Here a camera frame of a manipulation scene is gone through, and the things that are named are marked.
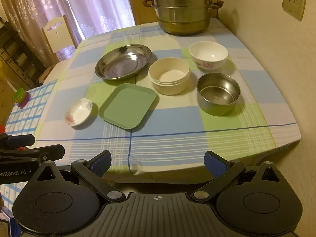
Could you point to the checkered tablecloth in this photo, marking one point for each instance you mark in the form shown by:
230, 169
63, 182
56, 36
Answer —
172, 138

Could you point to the purple lace curtain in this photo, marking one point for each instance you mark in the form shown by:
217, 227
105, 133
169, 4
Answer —
98, 2

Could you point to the beige wall socket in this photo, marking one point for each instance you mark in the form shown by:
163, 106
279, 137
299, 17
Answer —
293, 2

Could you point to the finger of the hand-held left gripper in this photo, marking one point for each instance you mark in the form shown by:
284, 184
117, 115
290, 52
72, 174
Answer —
51, 151
17, 140

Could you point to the green square plastic plate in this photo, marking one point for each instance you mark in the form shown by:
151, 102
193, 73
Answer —
126, 108

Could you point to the cream plastic bowl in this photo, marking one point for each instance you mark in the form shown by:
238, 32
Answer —
170, 84

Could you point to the green and purple cups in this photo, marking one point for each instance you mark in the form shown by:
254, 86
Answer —
21, 98

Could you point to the small floral ceramic dish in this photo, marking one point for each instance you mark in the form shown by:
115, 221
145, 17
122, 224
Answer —
79, 112

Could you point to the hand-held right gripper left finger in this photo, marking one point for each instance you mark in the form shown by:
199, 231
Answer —
102, 164

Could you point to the wooden chair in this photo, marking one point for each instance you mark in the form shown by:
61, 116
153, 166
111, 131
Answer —
58, 37

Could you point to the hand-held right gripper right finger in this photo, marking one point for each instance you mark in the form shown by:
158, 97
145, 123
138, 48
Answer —
214, 165

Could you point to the white floral ceramic bowl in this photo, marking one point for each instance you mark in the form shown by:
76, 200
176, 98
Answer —
207, 51

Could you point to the stainless steel steamer pot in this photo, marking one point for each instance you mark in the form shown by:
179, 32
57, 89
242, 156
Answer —
182, 17

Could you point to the dark shelf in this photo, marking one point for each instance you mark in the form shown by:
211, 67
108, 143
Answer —
17, 56

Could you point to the brown round stool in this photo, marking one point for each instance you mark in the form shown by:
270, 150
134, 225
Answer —
45, 74

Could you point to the large stainless steel bowl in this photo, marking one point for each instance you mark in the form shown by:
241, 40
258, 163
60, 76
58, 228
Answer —
118, 64

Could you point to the blue grid patterned cloth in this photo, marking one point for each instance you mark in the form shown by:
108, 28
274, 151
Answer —
29, 108

